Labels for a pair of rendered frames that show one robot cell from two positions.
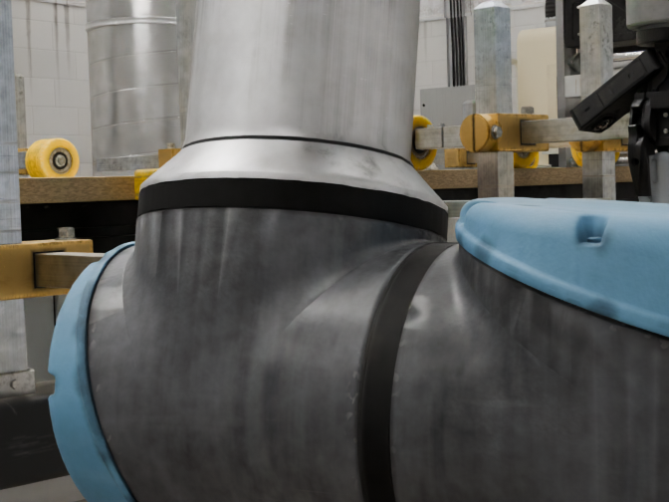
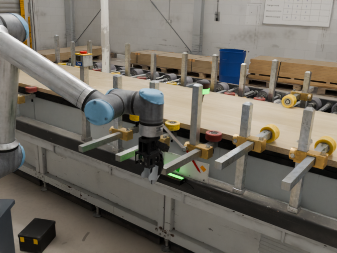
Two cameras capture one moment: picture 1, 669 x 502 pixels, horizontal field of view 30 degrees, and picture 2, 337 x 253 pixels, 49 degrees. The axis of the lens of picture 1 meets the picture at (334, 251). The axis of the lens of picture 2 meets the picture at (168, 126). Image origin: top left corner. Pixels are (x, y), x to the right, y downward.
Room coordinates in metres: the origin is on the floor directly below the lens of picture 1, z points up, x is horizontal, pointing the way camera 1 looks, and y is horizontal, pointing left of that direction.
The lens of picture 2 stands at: (1.11, -1.65, 1.49)
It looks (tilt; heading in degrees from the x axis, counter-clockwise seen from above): 18 degrees down; 81
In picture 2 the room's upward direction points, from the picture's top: 2 degrees clockwise
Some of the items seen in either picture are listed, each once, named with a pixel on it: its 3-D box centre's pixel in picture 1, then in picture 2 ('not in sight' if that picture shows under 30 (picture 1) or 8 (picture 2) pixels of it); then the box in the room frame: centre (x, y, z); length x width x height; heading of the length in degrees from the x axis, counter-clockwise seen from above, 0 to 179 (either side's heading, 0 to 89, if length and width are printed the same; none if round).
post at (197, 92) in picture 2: not in sight; (194, 133); (1.49, -0.04, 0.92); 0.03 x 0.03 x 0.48; 45
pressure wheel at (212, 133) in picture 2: not in sight; (212, 142); (1.60, 0.01, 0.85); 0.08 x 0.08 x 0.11
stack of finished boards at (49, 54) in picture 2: not in sight; (70, 52); (0.04, 8.57, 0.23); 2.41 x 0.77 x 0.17; 53
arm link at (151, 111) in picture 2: not in sight; (150, 106); (1.25, -0.34, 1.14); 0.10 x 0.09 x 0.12; 151
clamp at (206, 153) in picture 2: not in sight; (198, 149); (1.51, -0.06, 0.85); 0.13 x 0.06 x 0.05; 135
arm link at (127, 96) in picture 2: not in sight; (122, 102); (1.15, -0.30, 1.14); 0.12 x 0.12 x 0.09; 61
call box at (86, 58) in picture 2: not in sight; (83, 60); (0.96, 0.49, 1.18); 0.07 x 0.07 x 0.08; 45
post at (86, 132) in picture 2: not in sight; (85, 104); (0.95, 0.49, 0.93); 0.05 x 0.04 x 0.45; 135
